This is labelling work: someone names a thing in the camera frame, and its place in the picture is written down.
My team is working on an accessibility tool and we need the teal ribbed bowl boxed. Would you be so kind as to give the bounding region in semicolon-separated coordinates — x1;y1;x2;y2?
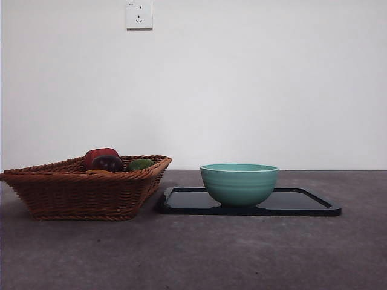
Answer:
200;163;279;208

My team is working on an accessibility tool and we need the green fruit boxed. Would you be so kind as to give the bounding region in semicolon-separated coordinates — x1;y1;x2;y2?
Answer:
126;159;155;172

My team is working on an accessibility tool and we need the dark purple round fruit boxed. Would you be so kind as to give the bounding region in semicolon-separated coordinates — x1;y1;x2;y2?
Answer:
91;155;124;173

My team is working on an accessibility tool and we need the white wall power socket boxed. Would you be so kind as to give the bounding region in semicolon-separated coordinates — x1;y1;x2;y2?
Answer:
126;1;154;30

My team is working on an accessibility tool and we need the black rectangular tray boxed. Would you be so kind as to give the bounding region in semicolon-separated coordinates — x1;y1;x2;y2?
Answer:
155;187;342;216

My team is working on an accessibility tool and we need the red bell pepper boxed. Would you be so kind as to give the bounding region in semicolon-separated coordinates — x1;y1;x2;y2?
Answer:
84;147;120;170

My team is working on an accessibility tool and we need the brown wicker basket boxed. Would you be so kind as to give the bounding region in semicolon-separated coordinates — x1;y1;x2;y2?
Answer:
0;155;172;222

